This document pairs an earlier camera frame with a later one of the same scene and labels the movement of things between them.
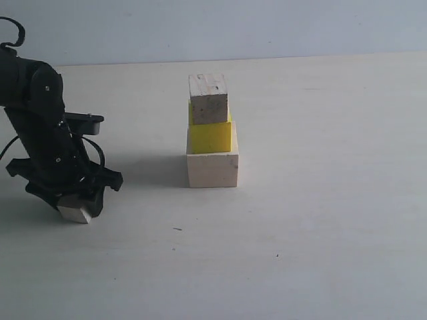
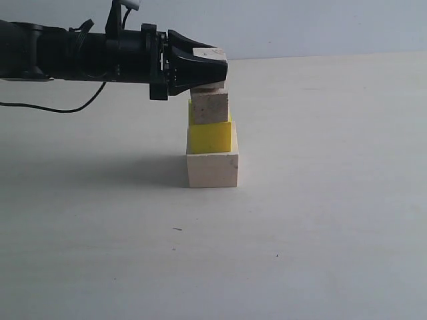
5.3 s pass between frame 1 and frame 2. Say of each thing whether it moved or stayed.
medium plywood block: stayed
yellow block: stayed
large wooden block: stayed
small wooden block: moved
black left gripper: moved
